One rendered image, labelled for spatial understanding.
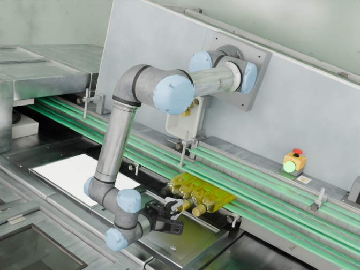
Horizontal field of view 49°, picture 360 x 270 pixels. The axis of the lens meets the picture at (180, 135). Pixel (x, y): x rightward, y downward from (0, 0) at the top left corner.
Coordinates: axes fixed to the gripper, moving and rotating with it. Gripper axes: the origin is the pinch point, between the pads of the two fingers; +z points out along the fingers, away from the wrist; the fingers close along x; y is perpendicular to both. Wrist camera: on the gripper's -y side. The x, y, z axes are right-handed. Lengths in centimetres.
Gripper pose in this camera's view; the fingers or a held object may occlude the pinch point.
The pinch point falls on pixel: (181, 207)
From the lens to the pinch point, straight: 154.5
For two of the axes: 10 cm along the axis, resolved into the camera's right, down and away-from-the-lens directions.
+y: -8.0, -3.3, 5.1
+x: -1.7, 9.2, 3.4
